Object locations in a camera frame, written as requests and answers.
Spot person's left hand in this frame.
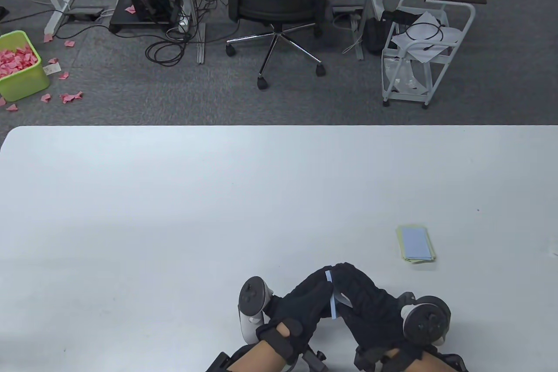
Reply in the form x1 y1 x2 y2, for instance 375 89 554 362
255 277 335 363

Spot person's right hand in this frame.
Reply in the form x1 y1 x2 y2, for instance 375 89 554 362
330 262 420 358

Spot stack of torn sticky notes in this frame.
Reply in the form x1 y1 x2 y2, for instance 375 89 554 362
396 225 437 264

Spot person's left forearm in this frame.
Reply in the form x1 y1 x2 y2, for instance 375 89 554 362
227 339 285 372

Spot person's right forearm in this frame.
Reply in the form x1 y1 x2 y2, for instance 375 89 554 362
384 348 442 372

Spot white left hand controller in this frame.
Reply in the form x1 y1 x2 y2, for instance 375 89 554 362
238 276 275 345

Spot white hand controller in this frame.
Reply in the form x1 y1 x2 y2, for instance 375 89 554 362
400 296 452 345
238 276 275 345

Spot white right hand controller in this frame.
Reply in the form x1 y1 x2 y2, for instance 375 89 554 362
400 296 452 345

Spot black bag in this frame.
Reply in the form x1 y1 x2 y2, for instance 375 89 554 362
364 10 411 57

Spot grey metal desk leg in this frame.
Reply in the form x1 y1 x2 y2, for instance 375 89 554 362
180 0 206 65

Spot white paper sheets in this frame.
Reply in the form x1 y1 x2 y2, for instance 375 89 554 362
391 11 461 64

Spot white utility cart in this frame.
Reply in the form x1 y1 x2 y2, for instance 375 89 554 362
381 0 476 110

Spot scattered pink paper pieces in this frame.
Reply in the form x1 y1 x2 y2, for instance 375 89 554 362
0 4 137 112

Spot black wheeled tower stand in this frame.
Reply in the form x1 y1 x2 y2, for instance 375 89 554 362
109 0 176 34

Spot green plastic bin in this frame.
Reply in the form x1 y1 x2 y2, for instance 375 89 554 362
0 31 51 102

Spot pile of pink paper scraps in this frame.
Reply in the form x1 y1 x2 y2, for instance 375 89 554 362
0 44 39 80

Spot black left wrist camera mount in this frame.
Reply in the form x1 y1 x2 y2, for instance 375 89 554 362
205 323 328 372

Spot thin black cable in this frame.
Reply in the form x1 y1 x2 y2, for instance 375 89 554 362
405 20 446 51

